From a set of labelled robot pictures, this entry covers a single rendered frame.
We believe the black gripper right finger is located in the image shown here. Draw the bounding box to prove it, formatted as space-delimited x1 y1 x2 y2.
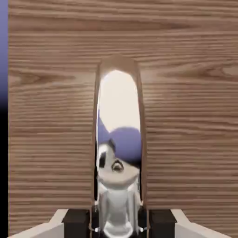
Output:
146 209 231 238

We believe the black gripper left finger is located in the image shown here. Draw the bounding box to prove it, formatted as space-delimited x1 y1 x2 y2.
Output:
7 209 93 238

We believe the curved shiny metal handle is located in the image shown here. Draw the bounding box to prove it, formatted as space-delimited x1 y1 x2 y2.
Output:
90 54 151 238

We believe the light wood cabinet door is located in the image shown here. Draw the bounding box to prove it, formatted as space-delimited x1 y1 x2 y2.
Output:
7 0 238 238

